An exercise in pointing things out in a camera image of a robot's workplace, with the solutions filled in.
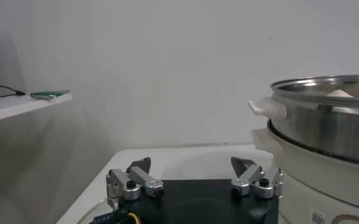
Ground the black cable on side table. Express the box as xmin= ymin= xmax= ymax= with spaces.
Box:
xmin=0 ymin=85 xmax=26 ymax=98

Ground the white side table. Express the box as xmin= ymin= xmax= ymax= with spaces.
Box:
xmin=0 ymin=93 xmax=73 ymax=124

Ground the white electric cooker base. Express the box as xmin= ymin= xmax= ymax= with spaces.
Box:
xmin=251 ymin=127 xmax=359 ymax=224

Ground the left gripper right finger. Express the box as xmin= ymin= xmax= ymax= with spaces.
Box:
xmin=230 ymin=156 xmax=285 ymax=200

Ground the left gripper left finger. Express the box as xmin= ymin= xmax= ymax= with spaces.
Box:
xmin=105 ymin=156 xmax=165 ymax=211

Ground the stainless steel steamer basket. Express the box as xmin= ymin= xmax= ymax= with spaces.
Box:
xmin=248 ymin=74 xmax=359 ymax=167

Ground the green flat device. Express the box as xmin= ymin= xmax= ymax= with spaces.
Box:
xmin=29 ymin=89 xmax=71 ymax=101

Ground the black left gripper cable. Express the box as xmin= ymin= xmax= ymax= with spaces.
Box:
xmin=90 ymin=208 xmax=142 ymax=224

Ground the white steamed baozi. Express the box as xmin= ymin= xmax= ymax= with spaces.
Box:
xmin=325 ymin=89 xmax=355 ymax=99

